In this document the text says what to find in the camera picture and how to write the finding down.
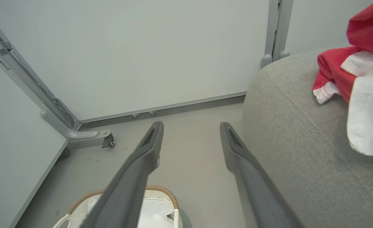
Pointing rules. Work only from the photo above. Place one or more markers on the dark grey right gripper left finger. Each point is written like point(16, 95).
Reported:
point(126, 196)

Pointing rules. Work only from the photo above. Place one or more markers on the grey metal partition foot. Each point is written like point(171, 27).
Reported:
point(85, 134)

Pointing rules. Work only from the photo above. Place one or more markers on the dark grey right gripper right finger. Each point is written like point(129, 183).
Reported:
point(259, 202)

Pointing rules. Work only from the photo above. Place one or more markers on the red and white jersey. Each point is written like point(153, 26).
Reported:
point(335, 63)

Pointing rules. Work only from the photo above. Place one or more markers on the grey fabric sofa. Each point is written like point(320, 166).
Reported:
point(300, 142)

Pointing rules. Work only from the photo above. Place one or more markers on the white fabric basket liner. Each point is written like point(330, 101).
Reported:
point(157, 212)

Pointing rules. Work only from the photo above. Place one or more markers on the grey metal partition post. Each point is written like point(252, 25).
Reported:
point(286, 25)
point(272, 31)

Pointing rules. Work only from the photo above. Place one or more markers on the grey partition bottom rail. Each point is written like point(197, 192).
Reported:
point(173, 106)

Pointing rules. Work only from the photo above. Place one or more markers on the grey partition corner frame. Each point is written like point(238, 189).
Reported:
point(21, 72)

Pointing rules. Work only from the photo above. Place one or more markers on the wicker laundry basket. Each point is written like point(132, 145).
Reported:
point(167, 192)

